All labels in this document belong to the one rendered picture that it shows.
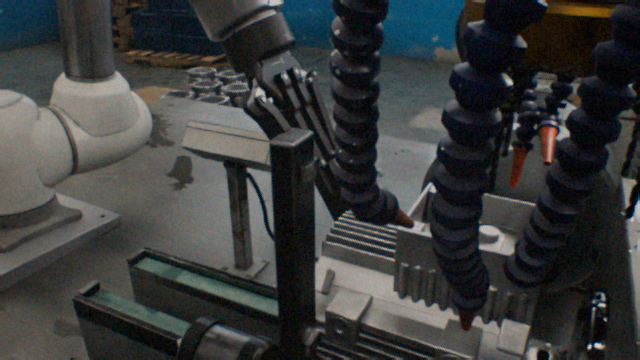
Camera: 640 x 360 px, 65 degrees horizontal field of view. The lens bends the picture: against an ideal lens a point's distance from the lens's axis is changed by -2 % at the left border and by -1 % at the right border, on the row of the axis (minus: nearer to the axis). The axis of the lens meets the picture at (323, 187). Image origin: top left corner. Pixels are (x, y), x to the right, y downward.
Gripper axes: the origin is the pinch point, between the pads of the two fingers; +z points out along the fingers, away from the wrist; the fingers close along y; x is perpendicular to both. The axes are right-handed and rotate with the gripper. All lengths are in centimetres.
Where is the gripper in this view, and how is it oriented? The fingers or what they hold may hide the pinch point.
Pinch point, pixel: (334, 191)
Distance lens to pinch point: 58.1
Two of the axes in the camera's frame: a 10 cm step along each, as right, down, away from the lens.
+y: 4.4, -4.0, 8.0
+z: 4.5, 8.7, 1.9
